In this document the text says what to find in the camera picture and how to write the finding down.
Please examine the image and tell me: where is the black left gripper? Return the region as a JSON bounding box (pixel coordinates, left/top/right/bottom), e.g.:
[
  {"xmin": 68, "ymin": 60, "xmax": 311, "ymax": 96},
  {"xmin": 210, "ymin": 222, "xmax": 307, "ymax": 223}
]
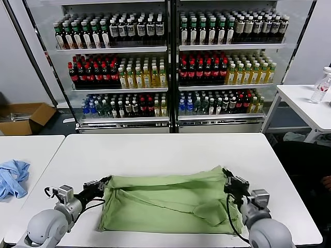
[{"xmin": 74, "ymin": 175, "xmax": 113, "ymax": 205}]

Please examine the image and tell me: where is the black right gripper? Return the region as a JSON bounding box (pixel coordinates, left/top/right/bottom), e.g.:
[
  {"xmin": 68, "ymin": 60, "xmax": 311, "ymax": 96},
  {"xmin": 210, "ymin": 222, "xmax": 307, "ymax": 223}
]
[{"xmin": 221, "ymin": 167, "xmax": 250, "ymax": 202}]

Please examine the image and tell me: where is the light green t-shirt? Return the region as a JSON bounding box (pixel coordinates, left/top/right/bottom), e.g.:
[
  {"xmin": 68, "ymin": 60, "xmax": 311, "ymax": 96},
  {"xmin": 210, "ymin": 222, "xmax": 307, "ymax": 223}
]
[{"xmin": 98, "ymin": 165, "xmax": 246, "ymax": 235}]

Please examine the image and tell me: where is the person in black clothes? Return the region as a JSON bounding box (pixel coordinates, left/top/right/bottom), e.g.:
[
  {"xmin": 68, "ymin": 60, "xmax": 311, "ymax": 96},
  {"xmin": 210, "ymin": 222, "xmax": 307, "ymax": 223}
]
[{"xmin": 273, "ymin": 141, "xmax": 331, "ymax": 223}]

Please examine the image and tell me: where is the bare person hand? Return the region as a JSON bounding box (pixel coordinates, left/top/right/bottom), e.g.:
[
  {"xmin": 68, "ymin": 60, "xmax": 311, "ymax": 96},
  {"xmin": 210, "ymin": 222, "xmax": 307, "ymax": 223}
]
[{"xmin": 321, "ymin": 175, "xmax": 331, "ymax": 193}]

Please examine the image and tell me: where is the grey crumpled cloth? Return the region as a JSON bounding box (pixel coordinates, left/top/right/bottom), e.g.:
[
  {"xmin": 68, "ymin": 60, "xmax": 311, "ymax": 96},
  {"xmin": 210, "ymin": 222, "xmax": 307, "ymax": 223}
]
[{"xmin": 283, "ymin": 131, "xmax": 306, "ymax": 143}]

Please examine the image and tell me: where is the crumpled light blue cloth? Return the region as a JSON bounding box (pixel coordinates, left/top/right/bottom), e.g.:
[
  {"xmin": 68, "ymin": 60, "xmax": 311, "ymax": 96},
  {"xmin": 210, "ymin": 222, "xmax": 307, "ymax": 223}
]
[{"xmin": 0, "ymin": 159, "xmax": 31, "ymax": 203}]

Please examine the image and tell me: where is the open cardboard box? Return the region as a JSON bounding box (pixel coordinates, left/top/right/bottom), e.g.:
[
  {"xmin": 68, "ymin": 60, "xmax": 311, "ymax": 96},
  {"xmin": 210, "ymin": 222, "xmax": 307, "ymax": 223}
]
[{"xmin": 0, "ymin": 102, "xmax": 57, "ymax": 136}]

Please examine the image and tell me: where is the white side table with legs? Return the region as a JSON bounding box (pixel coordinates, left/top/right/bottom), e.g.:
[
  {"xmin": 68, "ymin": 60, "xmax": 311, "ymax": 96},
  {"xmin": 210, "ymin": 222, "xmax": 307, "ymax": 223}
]
[{"xmin": 261, "ymin": 84, "xmax": 331, "ymax": 144}]

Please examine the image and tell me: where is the bundle of metal rods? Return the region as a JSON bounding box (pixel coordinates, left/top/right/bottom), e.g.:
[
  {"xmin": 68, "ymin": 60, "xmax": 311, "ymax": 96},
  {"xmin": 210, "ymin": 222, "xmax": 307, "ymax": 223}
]
[{"xmin": 0, "ymin": 113, "xmax": 31, "ymax": 122}]

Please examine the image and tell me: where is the clear bottle with red label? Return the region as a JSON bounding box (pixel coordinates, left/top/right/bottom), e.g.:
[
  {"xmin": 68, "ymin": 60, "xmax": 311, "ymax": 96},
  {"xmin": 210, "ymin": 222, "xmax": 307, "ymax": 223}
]
[{"xmin": 310, "ymin": 73, "xmax": 331, "ymax": 104}]

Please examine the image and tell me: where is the white beverage display cabinet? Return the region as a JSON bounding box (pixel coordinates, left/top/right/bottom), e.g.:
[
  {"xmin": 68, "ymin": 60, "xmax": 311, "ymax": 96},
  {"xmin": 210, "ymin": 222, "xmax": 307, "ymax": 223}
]
[
  {"xmin": 172, "ymin": 0, "xmax": 288, "ymax": 134},
  {"xmin": 61, "ymin": 0, "xmax": 172, "ymax": 134}
]

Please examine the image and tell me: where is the green cap tea bottle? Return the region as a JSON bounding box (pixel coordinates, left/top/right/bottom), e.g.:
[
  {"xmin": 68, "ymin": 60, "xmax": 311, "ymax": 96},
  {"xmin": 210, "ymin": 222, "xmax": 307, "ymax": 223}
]
[
  {"xmin": 226, "ymin": 18, "xmax": 235, "ymax": 44},
  {"xmin": 91, "ymin": 21, "xmax": 101, "ymax": 49},
  {"xmin": 100, "ymin": 21, "xmax": 111, "ymax": 49},
  {"xmin": 208, "ymin": 18, "xmax": 217, "ymax": 45},
  {"xmin": 180, "ymin": 22, "xmax": 190, "ymax": 46},
  {"xmin": 189, "ymin": 18, "xmax": 199, "ymax": 46},
  {"xmin": 217, "ymin": 18, "xmax": 227, "ymax": 45},
  {"xmin": 54, "ymin": 24, "xmax": 65, "ymax": 50},
  {"xmin": 71, "ymin": 22, "xmax": 82, "ymax": 50},
  {"xmin": 199, "ymin": 18, "xmax": 208, "ymax": 45},
  {"xmin": 81, "ymin": 22, "xmax": 92, "ymax": 49},
  {"xmin": 63, "ymin": 23, "xmax": 73, "ymax": 50}
]

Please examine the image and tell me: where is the clear white cap bottle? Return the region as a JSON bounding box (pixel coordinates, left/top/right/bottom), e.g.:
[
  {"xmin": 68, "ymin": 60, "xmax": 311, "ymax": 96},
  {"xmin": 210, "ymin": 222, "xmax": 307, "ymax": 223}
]
[{"xmin": 313, "ymin": 66, "xmax": 331, "ymax": 90}]

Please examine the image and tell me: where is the black diagonal metal pole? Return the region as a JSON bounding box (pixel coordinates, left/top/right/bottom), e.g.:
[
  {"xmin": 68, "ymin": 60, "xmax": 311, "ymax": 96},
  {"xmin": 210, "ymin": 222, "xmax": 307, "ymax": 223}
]
[{"xmin": 4, "ymin": 0, "xmax": 59, "ymax": 108}]

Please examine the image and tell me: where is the beige label tea bottle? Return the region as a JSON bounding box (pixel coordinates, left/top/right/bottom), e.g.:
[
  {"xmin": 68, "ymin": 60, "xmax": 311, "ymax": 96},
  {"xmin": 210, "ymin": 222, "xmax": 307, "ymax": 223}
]
[
  {"xmin": 235, "ymin": 17, "xmax": 246, "ymax": 42},
  {"xmin": 244, "ymin": 17, "xmax": 254, "ymax": 42}
]

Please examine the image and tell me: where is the white cap dark label bottle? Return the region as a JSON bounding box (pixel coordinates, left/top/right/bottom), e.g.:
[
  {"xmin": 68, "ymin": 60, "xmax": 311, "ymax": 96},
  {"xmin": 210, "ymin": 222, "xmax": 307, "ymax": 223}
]
[
  {"xmin": 126, "ymin": 19, "xmax": 137, "ymax": 43},
  {"xmin": 155, "ymin": 17, "xmax": 166, "ymax": 41},
  {"xmin": 118, "ymin": 19, "xmax": 128, "ymax": 43},
  {"xmin": 137, "ymin": 18, "xmax": 147, "ymax": 42},
  {"xmin": 146, "ymin": 18, "xmax": 156, "ymax": 42},
  {"xmin": 253, "ymin": 17, "xmax": 263, "ymax": 42},
  {"xmin": 272, "ymin": 17, "xmax": 281, "ymax": 42},
  {"xmin": 109, "ymin": 19, "xmax": 119, "ymax": 43},
  {"xmin": 280, "ymin": 17, "xmax": 290, "ymax": 42},
  {"xmin": 263, "ymin": 17, "xmax": 272, "ymax": 42}
]

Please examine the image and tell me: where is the transparent cabinet side panel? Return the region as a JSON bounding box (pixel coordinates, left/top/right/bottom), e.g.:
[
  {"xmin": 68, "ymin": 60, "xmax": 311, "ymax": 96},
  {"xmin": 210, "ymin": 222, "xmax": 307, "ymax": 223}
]
[
  {"xmin": 262, "ymin": 0, "xmax": 318, "ymax": 122},
  {"xmin": 22, "ymin": 0, "xmax": 78, "ymax": 125}
]

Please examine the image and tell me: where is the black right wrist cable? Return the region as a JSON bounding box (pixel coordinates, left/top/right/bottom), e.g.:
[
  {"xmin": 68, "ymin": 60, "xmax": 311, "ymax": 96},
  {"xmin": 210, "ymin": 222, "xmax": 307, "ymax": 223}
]
[{"xmin": 225, "ymin": 193, "xmax": 251, "ymax": 243}]

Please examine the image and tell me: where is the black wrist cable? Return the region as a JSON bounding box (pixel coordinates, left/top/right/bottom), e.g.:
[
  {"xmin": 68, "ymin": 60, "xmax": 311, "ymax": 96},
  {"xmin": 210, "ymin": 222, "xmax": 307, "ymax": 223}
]
[
  {"xmin": 43, "ymin": 187, "xmax": 61, "ymax": 199},
  {"xmin": 225, "ymin": 193, "xmax": 251, "ymax": 243}
]

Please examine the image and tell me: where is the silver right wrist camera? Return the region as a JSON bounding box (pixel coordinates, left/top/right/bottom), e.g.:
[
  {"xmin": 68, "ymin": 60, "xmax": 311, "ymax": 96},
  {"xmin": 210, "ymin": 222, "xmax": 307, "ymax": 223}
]
[{"xmin": 249, "ymin": 189, "xmax": 270, "ymax": 210}]

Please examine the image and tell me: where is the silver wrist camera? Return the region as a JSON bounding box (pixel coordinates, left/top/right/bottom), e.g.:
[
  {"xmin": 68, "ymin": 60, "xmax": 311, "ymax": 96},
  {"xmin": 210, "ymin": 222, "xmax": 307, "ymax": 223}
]
[
  {"xmin": 57, "ymin": 184, "xmax": 75, "ymax": 205},
  {"xmin": 249, "ymin": 189, "xmax": 270, "ymax": 210}
]

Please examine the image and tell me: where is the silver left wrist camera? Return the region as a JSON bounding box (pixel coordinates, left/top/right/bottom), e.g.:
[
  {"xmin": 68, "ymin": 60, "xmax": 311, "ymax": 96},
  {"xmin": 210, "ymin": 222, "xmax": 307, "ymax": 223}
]
[{"xmin": 57, "ymin": 184, "xmax": 75, "ymax": 205}]

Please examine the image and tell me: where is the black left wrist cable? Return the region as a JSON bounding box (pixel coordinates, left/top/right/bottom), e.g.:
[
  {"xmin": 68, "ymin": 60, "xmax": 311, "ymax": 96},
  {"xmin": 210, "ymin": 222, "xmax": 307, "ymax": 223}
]
[{"xmin": 43, "ymin": 187, "xmax": 61, "ymax": 199}]

